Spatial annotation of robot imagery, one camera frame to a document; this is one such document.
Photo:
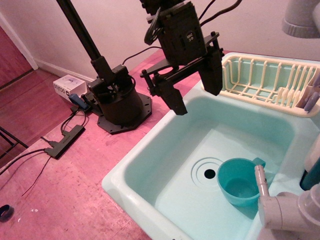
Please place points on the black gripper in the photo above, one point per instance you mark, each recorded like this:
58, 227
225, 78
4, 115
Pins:
176, 26

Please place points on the teal plastic cup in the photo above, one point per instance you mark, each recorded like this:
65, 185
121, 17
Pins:
237, 181

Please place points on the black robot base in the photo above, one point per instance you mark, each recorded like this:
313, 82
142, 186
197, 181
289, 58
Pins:
120, 108

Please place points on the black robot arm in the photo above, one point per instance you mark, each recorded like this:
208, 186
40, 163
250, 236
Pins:
98, 62

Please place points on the cream dish drying rack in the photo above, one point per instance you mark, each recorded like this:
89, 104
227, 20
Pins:
280, 84

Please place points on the mint green toy sink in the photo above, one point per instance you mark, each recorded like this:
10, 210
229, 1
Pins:
168, 184

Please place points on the purple utensils in holder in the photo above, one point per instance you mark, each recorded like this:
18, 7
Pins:
312, 96

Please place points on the white cardboard box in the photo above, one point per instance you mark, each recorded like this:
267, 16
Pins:
67, 85

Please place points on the grey overhead pipe fitting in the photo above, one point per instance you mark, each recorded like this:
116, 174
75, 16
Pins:
302, 19

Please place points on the black usb hub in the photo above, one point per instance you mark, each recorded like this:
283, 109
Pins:
57, 149

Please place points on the teal soap bottle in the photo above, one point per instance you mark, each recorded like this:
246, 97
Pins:
311, 175

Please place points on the grey toy faucet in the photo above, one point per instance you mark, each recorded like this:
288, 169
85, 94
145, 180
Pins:
287, 211

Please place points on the black tape roll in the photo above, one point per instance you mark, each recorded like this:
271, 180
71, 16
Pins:
6, 213

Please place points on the blue clamp handle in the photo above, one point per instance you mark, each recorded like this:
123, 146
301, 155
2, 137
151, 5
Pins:
75, 99

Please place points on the black metal stand frame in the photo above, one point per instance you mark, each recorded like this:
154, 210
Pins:
12, 140

